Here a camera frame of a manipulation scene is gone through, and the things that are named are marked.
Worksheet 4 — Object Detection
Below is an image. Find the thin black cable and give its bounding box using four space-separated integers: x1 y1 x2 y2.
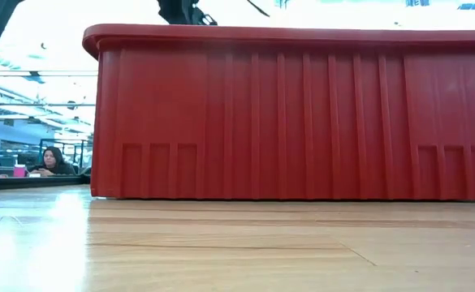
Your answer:
244 0 271 19

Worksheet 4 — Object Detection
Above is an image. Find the black table frame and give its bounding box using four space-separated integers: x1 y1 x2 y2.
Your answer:
0 174 92 192

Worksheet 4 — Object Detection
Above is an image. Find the red plastic bin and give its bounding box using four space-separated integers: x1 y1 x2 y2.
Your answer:
81 23 475 202

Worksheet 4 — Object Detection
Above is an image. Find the person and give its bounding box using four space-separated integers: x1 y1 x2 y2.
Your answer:
28 145 79 177

